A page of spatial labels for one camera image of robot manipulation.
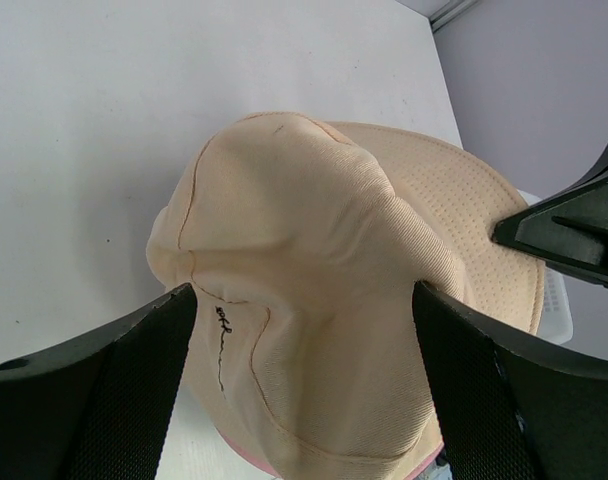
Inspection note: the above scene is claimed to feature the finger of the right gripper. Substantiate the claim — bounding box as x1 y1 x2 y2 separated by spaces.
532 142 608 207
493 175 608 288

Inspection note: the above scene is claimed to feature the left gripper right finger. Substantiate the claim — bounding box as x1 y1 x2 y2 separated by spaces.
412 282 608 479

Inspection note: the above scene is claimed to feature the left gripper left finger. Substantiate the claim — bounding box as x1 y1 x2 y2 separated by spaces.
0 284 197 479

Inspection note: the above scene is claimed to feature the beige hat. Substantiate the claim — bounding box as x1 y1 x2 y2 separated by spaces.
146 112 545 479

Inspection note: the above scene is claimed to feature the white plastic basket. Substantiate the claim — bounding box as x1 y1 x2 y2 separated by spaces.
516 189 570 346

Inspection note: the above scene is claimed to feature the right aluminium frame post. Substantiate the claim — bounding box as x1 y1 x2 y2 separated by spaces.
429 0 479 29

